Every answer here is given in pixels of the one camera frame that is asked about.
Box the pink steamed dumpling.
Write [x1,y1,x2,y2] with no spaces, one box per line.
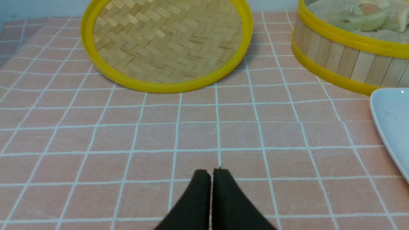
[358,3,381,15]

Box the yellow rimmed bamboo steamer lid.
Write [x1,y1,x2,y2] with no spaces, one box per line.
[80,0,254,94]

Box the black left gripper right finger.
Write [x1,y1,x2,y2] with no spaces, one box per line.
[212,168,276,230]

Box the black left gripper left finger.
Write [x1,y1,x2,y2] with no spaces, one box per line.
[155,169,211,230]

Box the white square plate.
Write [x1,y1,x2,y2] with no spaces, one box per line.
[370,88,409,182]

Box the green steamed dumpling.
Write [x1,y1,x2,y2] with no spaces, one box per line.
[346,8,390,32]

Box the yellow rimmed bamboo steamer basket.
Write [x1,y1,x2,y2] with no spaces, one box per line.
[291,0,408,96]

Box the pink checkered tablecloth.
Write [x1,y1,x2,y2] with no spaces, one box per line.
[0,11,408,230]

